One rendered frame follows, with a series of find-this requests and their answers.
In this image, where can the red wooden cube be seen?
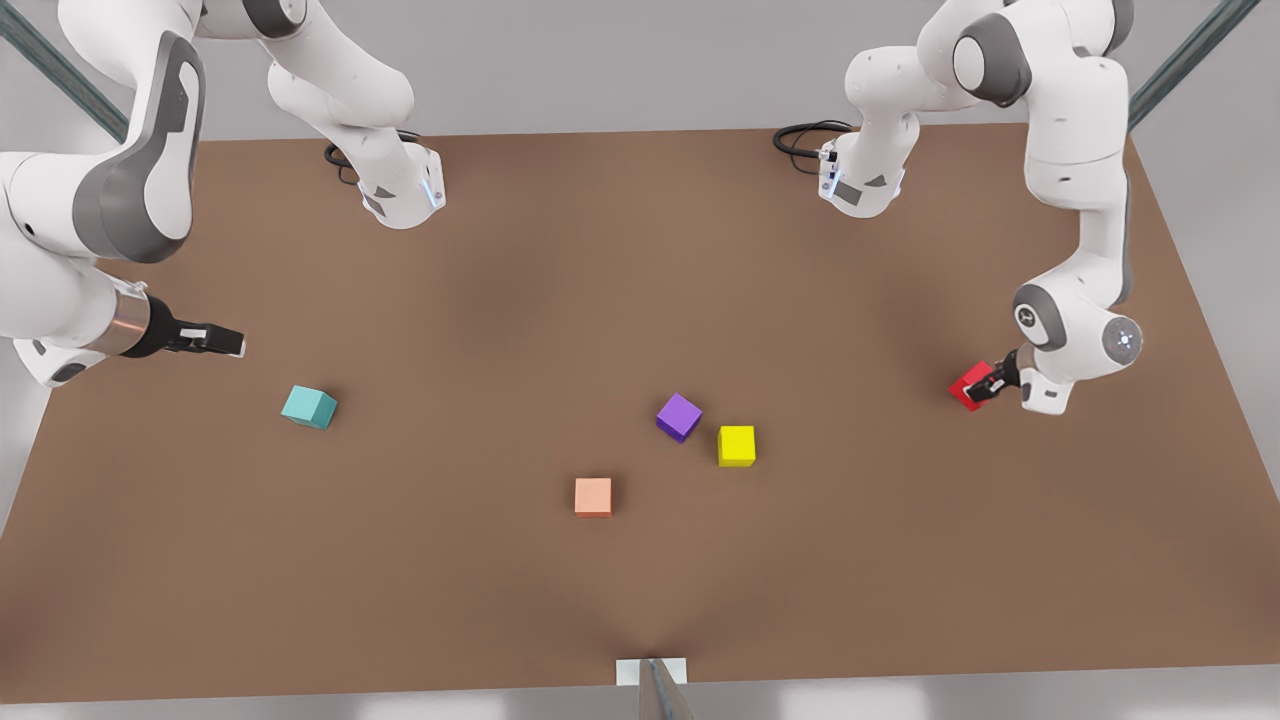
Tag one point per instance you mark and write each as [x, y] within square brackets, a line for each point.
[967, 385]

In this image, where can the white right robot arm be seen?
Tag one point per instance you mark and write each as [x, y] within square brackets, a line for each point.
[130, 190]

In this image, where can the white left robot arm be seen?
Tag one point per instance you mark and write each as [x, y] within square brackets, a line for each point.
[1075, 150]

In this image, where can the teal wooden cube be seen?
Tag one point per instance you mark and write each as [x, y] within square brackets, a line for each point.
[307, 407]

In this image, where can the yellow wooden cube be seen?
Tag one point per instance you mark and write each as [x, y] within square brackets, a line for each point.
[737, 445]

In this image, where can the purple wooden cube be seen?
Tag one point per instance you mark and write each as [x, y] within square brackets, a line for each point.
[679, 416]

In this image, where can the salmon wooden cube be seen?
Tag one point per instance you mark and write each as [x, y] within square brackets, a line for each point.
[593, 496]

